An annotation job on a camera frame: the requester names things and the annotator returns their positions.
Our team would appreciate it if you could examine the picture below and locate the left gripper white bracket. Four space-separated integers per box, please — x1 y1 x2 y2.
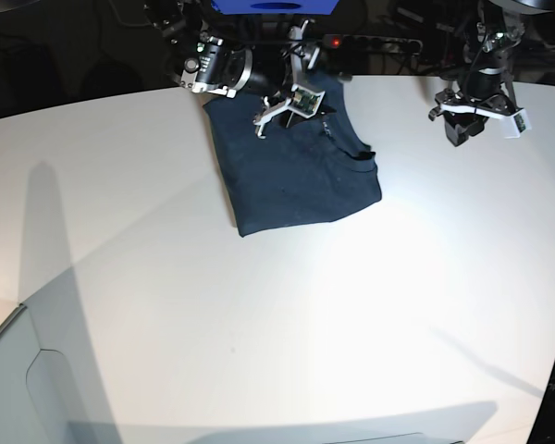
427 73 526 148

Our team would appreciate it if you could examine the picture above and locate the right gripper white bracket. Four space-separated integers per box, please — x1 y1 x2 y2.
253 18 337 139

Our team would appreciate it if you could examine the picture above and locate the dark blue T-shirt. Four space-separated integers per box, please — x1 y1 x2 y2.
203 73 382 237

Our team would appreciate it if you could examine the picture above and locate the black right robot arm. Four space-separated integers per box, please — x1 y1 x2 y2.
143 1 334 139

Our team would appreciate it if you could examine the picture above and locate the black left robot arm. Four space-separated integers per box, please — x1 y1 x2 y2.
428 1 531 147

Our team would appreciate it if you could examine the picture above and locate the blue box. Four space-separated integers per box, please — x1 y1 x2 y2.
211 0 339 15

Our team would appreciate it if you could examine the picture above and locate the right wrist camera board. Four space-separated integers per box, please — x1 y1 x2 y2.
289 84 325 118

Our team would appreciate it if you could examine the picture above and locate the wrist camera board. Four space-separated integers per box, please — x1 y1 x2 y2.
289 84 325 118
501 108 532 139

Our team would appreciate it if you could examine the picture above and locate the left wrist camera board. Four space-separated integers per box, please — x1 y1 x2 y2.
501 108 532 139

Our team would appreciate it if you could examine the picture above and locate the black power strip red switch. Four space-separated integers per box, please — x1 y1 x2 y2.
322 34 423 56

